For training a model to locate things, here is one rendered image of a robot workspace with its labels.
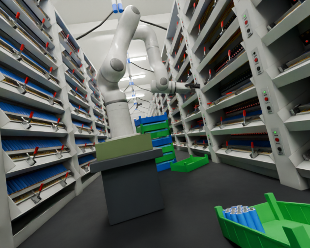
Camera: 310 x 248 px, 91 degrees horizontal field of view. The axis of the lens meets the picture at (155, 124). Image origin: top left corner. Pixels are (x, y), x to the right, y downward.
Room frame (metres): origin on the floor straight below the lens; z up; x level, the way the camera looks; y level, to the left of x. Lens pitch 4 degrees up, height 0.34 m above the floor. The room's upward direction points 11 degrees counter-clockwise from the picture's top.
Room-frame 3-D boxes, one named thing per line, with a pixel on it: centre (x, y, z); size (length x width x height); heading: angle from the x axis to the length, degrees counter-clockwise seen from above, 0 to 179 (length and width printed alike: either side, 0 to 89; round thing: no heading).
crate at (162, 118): (1.60, 0.04, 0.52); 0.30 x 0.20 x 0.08; 112
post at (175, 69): (2.10, -0.49, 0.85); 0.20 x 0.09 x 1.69; 96
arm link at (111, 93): (0.84, 0.20, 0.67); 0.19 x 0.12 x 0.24; 35
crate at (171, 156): (1.60, 0.04, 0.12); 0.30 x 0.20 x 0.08; 112
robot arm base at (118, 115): (0.82, 0.18, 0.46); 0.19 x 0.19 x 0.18
